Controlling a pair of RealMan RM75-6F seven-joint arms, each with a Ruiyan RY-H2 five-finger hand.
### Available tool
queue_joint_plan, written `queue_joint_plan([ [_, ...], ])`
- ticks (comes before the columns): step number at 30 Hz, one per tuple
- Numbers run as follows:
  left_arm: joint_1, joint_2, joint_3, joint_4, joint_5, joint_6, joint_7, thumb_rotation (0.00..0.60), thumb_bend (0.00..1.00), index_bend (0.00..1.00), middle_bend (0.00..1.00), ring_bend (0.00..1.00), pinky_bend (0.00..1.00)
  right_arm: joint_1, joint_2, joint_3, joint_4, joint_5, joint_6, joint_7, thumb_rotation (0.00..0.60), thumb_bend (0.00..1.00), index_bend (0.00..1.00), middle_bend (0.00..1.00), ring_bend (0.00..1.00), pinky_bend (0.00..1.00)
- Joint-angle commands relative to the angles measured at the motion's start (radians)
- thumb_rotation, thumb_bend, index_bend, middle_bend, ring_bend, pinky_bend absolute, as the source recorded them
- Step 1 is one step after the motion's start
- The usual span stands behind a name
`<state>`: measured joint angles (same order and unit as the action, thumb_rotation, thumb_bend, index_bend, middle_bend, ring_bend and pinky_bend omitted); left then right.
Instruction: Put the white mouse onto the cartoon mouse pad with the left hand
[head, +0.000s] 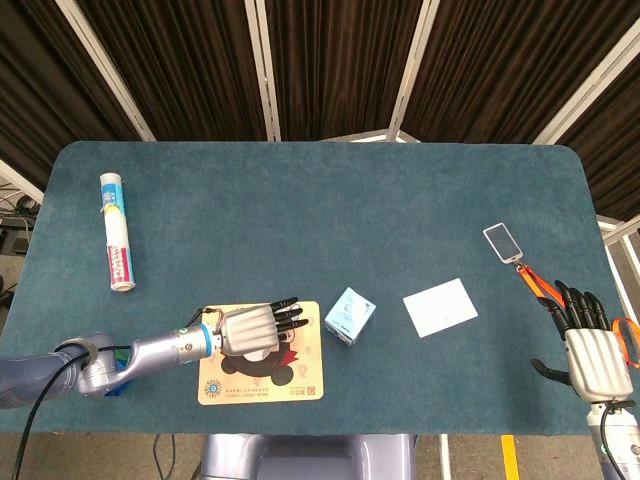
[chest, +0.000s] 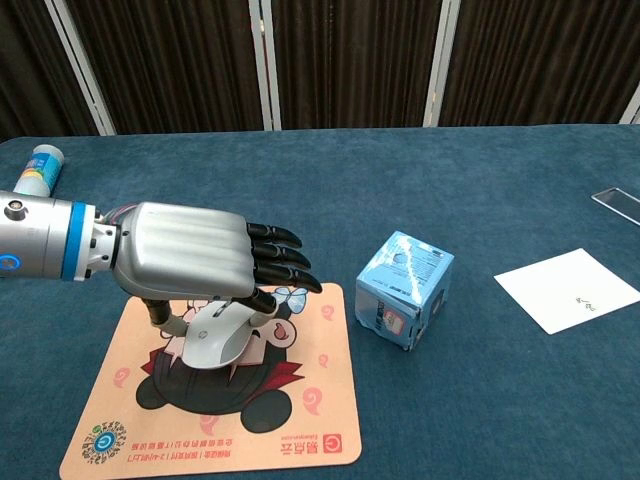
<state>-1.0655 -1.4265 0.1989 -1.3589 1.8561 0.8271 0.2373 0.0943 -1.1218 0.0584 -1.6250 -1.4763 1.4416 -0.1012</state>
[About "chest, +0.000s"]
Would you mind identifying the plastic bag tube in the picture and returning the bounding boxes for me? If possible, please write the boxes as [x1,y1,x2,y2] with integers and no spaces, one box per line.
[12,144,67,198]

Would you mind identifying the clear glass slide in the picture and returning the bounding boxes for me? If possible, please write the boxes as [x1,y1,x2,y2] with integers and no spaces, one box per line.
[591,187,640,225]

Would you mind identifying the light blue cardboard box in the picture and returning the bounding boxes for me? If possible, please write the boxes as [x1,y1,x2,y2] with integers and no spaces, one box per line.
[355,230,455,353]

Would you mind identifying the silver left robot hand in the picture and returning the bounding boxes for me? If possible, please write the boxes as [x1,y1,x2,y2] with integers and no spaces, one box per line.
[91,201,324,337]

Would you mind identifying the white paper card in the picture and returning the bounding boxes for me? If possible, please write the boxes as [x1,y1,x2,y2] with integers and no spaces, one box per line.
[493,247,640,336]

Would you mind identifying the cartoon print mouse pad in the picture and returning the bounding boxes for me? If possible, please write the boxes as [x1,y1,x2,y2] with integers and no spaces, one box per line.
[59,282,363,480]

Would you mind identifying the white computer mouse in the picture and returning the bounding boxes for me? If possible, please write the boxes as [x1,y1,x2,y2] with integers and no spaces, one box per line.
[180,299,264,370]

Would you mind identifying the dark folding screen panels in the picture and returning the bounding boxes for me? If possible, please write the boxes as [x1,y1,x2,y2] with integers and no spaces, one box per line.
[0,0,640,143]

